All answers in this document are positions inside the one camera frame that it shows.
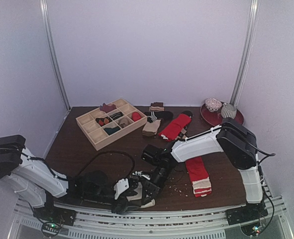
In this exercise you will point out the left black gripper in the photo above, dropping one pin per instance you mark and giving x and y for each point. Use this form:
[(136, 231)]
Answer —
[(120, 208)]

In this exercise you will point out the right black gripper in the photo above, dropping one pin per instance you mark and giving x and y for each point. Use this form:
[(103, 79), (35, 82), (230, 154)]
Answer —
[(151, 187)]

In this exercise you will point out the cream and brown sock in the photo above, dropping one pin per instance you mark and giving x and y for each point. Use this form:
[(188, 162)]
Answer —
[(138, 197)]

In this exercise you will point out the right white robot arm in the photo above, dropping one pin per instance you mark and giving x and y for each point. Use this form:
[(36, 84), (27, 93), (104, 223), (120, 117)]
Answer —
[(230, 137)]

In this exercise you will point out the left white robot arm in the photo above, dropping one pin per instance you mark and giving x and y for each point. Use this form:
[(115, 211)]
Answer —
[(34, 180)]

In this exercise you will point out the red sock with stripes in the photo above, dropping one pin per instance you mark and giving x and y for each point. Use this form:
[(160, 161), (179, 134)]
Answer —
[(199, 177)]

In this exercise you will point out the beige brown folded sock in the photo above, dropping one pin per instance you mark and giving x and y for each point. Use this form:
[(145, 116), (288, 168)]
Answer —
[(151, 128)]

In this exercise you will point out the red folded sock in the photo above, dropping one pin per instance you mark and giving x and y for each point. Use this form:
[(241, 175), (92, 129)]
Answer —
[(170, 132)]

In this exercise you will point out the teal sock in box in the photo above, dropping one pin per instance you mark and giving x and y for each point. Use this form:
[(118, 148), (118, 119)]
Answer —
[(111, 130)]

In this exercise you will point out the beige sock in box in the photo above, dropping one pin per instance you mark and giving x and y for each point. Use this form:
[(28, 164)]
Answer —
[(124, 122)]

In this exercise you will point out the black white striped sock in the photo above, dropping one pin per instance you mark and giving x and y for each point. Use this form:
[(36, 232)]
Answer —
[(162, 115)]

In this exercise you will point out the red rolled sock in box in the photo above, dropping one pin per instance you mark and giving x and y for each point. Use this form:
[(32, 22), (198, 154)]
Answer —
[(136, 116)]

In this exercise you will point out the wooden compartment box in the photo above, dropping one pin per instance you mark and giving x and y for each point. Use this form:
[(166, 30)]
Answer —
[(96, 134)]

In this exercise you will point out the black striped sock in box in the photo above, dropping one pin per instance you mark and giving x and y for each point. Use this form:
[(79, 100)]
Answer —
[(116, 115)]

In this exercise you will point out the strawberry pattern sock in box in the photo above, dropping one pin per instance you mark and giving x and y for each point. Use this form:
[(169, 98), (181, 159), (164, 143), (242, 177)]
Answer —
[(103, 121)]

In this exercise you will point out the brown striped folded sock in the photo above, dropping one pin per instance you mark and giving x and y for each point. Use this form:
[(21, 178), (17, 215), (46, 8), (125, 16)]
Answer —
[(157, 107)]

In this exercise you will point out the purple sock in box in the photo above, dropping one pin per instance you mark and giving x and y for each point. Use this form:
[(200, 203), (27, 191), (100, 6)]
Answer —
[(107, 107)]

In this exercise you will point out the red plate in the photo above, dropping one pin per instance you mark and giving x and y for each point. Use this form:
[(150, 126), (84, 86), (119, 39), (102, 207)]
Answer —
[(215, 118)]

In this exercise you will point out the dotted white bowl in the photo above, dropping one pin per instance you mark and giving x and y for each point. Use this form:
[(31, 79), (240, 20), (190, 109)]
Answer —
[(213, 104)]

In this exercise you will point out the striped ceramic cup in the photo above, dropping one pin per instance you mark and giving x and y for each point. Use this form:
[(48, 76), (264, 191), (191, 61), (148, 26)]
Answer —
[(228, 111)]

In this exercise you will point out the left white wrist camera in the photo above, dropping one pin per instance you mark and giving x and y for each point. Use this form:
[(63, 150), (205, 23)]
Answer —
[(121, 186)]

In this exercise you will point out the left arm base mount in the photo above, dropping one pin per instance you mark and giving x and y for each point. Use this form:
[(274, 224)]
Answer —
[(53, 219)]

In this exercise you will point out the front aluminium rail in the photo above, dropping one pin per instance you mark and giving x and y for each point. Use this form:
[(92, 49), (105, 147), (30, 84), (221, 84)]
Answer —
[(193, 224)]

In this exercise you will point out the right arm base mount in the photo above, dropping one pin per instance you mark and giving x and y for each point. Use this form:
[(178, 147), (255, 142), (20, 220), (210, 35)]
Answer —
[(251, 219)]

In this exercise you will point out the right aluminium frame post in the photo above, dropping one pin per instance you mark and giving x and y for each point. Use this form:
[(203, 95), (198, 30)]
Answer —
[(248, 44)]

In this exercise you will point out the aluminium frame post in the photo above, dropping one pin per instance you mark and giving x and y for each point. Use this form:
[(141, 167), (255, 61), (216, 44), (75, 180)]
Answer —
[(53, 55), (248, 44)]

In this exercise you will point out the left aluminium frame post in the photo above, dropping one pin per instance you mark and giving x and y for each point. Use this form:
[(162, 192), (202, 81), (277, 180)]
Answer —
[(53, 55)]

